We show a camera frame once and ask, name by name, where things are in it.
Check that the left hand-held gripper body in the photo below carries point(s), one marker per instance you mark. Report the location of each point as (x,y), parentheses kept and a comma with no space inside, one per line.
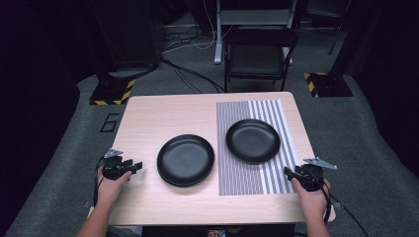
(113,166)

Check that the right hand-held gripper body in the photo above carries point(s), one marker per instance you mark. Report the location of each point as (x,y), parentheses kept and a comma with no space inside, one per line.
(311,176)

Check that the black plate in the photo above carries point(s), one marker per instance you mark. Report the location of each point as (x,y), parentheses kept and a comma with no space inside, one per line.
(185,158)
(179,185)
(253,141)

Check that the person's left hand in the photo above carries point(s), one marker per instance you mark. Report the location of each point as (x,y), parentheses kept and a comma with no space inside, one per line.
(110,191)

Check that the person's right hand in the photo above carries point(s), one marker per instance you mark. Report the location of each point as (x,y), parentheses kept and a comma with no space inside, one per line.
(311,202)

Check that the brown white striped placemat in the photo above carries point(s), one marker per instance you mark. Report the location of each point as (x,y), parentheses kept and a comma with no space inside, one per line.
(242,177)

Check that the black stand base striped edge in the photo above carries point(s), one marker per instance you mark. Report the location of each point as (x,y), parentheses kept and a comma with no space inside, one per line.
(110,92)
(329,85)

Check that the dark curtain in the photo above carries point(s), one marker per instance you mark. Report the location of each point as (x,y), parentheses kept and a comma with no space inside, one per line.
(29,98)
(388,82)

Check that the black folding chair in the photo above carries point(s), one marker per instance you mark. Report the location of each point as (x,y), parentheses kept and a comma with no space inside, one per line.
(257,59)

